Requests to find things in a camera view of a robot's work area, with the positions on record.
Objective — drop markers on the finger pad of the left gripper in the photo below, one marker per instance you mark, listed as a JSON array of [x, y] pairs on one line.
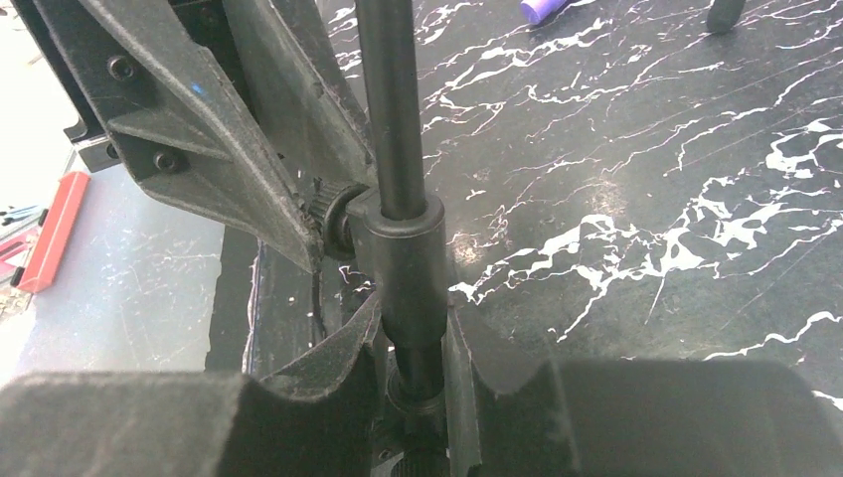
[[301, 100]]

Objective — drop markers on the black right gripper left finger pad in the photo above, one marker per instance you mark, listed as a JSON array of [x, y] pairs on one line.
[[312, 417]]

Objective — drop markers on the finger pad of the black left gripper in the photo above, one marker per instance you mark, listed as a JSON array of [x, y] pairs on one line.
[[177, 122]]

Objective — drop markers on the right gripper right finger pad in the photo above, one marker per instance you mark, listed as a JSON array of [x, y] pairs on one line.
[[511, 414]]

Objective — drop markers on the black tripod mic stand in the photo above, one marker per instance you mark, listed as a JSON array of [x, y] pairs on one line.
[[398, 234]]

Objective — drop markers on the purple microphone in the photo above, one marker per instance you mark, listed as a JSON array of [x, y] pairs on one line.
[[537, 11]]

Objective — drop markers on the pink tripod music stand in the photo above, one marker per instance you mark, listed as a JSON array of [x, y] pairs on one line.
[[724, 15]]

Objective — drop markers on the red-brown bracket on frame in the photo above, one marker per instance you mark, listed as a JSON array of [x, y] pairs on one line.
[[46, 255]]

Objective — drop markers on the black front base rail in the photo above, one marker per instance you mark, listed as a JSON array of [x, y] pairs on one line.
[[267, 312]]

